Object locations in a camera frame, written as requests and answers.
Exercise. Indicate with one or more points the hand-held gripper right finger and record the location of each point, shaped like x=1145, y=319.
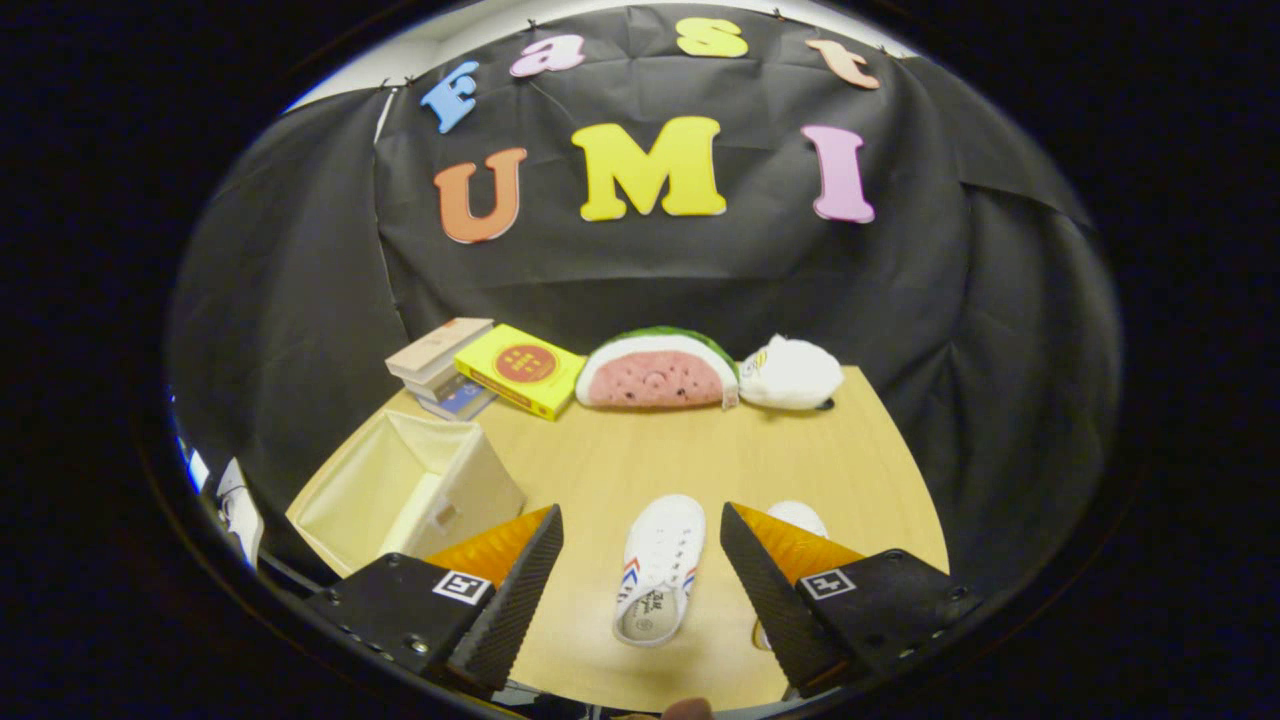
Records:
x=775, y=610

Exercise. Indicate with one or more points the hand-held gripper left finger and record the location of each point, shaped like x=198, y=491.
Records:
x=515, y=605

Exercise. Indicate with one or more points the white shoe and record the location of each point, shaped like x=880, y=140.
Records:
x=800, y=517
x=660, y=545

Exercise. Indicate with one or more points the beige fabric storage box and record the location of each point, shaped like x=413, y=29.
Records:
x=400, y=480

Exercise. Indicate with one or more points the blue book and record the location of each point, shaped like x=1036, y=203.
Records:
x=465, y=400

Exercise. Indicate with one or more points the grey white book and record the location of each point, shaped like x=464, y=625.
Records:
x=435, y=385

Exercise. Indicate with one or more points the white plush toy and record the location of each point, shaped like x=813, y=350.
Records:
x=795, y=375

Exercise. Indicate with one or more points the yellow book with red circle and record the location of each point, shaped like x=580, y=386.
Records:
x=520, y=365

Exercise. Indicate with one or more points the watermelon slice plush toy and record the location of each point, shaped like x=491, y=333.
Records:
x=655, y=380

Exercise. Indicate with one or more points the beige book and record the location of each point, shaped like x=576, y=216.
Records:
x=435, y=345

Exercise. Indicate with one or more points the white angular object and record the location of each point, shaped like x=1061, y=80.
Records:
x=240, y=510

